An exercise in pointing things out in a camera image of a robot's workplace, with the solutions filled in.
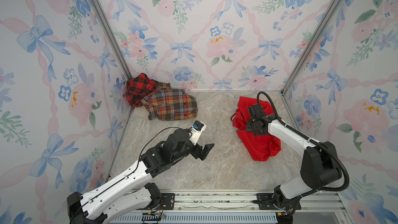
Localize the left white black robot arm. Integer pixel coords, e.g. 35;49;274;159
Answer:
67;121;214;224

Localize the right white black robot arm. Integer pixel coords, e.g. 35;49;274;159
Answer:
246;104;349;216

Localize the red black checked cloth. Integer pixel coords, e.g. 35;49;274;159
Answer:
126;73;159;107

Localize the brown multicolour plaid shirt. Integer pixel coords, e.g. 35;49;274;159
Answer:
141;88;198;121

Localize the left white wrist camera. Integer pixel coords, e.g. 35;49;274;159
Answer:
189;120;207;146

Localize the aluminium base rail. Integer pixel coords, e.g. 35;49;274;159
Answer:
113;190;352;224

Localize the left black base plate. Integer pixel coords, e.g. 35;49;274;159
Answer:
146;193;176;211

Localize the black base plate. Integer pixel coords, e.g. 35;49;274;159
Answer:
146;193;176;211
253;193;302;211

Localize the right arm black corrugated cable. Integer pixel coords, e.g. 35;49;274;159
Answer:
256;91;350;192

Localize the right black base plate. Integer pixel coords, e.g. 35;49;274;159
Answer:
253;193;302;211

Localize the left corner aluminium post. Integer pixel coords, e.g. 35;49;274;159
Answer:
88;0;132;79

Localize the corner aluminium post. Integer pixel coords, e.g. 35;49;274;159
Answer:
88;0;132;79
280;0;343;97

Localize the right corner aluminium post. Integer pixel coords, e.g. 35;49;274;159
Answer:
280;0;343;97

